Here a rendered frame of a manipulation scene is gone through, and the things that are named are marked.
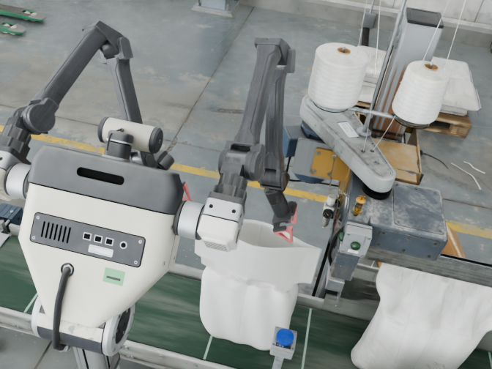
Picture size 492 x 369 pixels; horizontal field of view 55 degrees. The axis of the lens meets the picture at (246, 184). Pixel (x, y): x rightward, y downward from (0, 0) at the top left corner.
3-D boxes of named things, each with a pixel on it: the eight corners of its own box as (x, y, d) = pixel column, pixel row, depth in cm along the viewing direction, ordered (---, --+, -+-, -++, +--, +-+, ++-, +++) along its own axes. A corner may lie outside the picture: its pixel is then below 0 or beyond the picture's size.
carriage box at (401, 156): (331, 223, 180) (351, 159, 160) (337, 170, 206) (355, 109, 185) (395, 238, 178) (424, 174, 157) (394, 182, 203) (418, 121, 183)
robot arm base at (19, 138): (9, 152, 118) (31, 170, 129) (22, 124, 121) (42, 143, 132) (-22, 145, 119) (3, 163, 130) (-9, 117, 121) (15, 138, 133)
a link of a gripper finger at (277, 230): (302, 230, 165) (292, 211, 161) (299, 245, 160) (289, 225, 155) (283, 233, 168) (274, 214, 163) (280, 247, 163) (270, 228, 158)
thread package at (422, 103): (389, 121, 145) (406, 72, 134) (389, 98, 156) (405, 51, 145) (438, 130, 144) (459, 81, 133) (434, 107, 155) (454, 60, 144)
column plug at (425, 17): (406, 22, 148) (408, 19, 147) (405, 9, 156) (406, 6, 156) (443, 28, 146) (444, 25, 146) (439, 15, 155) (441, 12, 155)
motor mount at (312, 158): (290, 175, 180) (297, 140, 169) (293, 165, 185) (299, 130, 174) (364, 190, 177) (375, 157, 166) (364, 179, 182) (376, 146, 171)
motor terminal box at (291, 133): (283, 164, 178) (288, 139, 171) (276, 147, 186) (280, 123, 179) (304, 162, 180) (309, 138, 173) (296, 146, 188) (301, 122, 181)
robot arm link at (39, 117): (85, 16, 149) (105, 9, 143) (113, 49, 158) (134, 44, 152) (3, 121, 128) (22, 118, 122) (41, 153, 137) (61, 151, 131)
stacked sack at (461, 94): (402, 100, 417) (407, 86, 408) (402, 79, 450) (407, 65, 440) (478, 116, 408) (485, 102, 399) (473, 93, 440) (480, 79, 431)
